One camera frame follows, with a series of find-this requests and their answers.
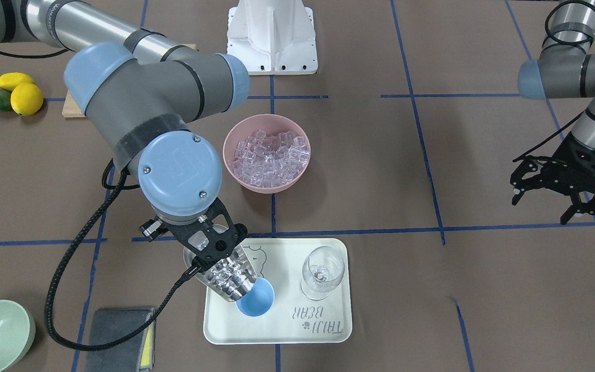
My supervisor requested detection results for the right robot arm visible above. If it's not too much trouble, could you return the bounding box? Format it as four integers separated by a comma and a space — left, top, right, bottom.
0, 1, 250, 272

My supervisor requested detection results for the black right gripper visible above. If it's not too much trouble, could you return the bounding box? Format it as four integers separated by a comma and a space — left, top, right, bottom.
153, 198, 248, 273

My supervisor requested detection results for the pink bowl of ice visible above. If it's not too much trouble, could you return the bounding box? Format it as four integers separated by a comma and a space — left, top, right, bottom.
223, 114, 312, 194

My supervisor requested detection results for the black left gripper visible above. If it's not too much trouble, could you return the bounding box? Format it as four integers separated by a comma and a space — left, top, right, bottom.
510, 136, 595, 225

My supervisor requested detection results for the cream bear serving tray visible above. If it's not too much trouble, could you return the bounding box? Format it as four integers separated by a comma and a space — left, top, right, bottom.
203, 238, 353, 345

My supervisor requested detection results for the grey yellow sponge cloth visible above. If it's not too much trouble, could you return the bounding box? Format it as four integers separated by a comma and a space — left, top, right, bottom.
84, 307, 156, 372

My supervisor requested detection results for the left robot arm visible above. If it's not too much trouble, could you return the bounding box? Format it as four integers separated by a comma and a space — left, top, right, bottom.
510, 1, 595, 225

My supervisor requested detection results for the yellow lemon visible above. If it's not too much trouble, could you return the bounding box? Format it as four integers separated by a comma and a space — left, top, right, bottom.
0, 71, 35, 92
10, 83, 44, 116

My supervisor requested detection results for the yellow lemon front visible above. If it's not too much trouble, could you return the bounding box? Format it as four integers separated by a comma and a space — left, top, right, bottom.
10, 83, 44, 116

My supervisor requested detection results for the steel ice scoop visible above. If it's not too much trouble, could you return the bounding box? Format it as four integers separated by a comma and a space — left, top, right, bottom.
140, 220, 262, 303

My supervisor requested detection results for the wooden cutting board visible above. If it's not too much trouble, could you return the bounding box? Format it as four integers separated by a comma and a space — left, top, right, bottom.
62, 44, 197, 118

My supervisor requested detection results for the yellow lemon back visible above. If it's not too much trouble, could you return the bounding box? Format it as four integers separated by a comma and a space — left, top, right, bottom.
0, 71, 35, 92

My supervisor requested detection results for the blue plastic cup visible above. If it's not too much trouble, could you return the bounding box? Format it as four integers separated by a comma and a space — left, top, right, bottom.
236, 277, 275, 317

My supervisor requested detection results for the clear wine glass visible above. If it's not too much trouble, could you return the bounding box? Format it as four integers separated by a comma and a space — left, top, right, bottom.
300, 246, 346, 301

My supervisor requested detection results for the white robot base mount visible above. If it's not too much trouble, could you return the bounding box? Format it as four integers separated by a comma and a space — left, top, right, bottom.
227, 1, 319, 75

